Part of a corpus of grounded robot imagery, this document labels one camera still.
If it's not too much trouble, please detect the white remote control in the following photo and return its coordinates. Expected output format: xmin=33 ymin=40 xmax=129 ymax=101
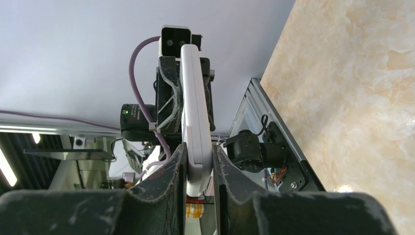
xmin=180 ymin=44 xmax=213 ymax=197

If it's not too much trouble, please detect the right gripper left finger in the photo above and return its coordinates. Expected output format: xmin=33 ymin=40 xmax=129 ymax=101
xmin=0 ymin=144 xmax=187 ymax=235

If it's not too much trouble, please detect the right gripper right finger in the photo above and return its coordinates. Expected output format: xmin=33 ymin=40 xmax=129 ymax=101
xmin=213 ymin=145 xmax=396 ymax=235

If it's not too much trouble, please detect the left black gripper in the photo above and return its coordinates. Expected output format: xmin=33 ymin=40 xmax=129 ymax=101
xmin=155 ymin=55 xmax=216 ymax=135

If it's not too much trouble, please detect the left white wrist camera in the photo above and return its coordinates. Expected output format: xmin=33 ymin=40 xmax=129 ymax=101
xmin=159 ymin=25 xmax=203 ymax=58

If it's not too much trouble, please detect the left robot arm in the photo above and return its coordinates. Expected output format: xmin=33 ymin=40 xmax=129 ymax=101
xmin=120 ymin=56 xmax=216 ymax=142

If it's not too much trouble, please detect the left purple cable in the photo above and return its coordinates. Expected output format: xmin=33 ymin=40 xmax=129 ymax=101
xmin=0 ymin=35 xmax=172 ymax=163

